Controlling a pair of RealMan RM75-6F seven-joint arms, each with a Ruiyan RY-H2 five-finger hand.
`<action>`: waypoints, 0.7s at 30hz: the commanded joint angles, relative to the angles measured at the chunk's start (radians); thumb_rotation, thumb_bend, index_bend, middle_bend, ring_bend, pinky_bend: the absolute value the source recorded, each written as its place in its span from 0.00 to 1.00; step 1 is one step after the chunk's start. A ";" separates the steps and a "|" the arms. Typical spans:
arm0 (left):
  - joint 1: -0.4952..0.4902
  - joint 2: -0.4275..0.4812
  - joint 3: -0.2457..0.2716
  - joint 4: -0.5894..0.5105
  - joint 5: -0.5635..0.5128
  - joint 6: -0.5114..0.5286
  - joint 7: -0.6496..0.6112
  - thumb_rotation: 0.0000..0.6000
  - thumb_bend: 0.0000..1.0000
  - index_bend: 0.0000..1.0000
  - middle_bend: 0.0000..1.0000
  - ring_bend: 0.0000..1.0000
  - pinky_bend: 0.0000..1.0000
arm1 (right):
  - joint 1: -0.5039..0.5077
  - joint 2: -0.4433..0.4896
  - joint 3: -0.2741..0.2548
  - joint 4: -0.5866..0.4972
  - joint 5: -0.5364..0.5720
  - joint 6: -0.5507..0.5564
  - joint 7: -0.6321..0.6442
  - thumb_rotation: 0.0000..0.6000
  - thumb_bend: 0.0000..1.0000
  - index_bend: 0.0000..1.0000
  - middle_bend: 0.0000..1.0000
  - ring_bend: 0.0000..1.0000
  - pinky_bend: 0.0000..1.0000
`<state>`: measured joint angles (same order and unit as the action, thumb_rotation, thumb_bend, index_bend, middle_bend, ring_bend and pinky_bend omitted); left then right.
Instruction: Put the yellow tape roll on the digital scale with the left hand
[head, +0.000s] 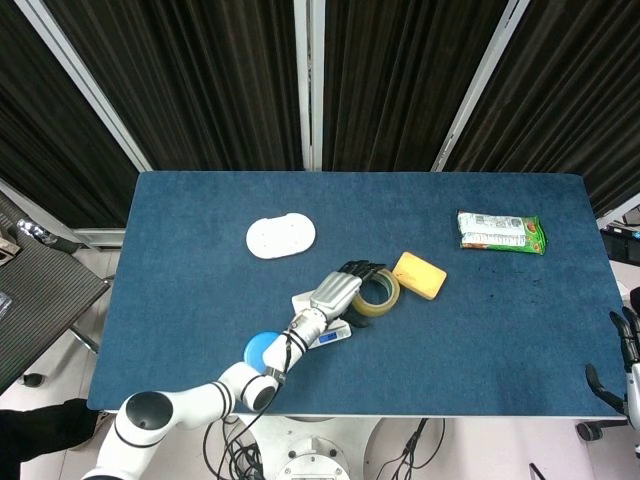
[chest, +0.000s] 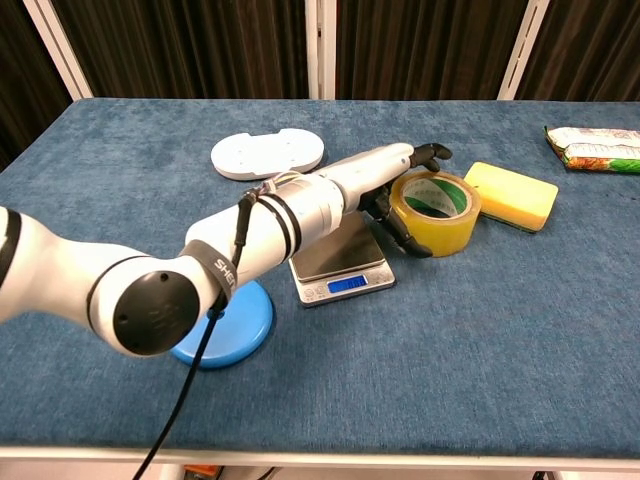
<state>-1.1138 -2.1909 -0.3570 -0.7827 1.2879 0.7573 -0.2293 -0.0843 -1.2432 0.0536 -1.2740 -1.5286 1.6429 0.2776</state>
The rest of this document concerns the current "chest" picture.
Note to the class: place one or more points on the white oval plastic plate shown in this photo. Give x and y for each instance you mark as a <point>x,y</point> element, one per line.
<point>260,152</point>

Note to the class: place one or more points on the blue round disc with hole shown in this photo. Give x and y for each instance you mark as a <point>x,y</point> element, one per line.
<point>245,330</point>

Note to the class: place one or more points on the orange object under table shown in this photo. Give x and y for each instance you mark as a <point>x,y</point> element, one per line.
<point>202,473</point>

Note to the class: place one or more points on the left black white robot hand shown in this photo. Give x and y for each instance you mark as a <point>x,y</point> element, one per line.
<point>370,170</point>

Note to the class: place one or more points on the white green snack packet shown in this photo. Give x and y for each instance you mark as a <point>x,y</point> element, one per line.
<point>605,159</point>
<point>595,135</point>

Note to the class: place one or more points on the digital kitchen scale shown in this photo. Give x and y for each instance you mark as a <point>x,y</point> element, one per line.
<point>350,250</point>

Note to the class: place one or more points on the white slanted frame post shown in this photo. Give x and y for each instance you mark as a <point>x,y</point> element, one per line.
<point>57,47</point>
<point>522,47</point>

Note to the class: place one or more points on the white vertical frame post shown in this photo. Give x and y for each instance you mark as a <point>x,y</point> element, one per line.
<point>321,50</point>

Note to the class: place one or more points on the yellow transparent tape roll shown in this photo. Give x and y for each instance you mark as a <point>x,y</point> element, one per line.
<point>445,235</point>

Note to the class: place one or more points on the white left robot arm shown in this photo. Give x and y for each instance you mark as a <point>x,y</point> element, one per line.
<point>65,275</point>

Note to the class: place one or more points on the blue fabric table cloth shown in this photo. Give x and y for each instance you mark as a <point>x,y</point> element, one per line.
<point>450,350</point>

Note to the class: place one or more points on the yellow sponge with green base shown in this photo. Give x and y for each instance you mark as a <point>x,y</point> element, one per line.
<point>512,195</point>

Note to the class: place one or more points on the white table frame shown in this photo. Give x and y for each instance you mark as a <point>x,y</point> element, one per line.
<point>350,456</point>

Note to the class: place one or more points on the dark pleated curtain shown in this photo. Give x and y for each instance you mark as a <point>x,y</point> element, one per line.
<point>200,45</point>

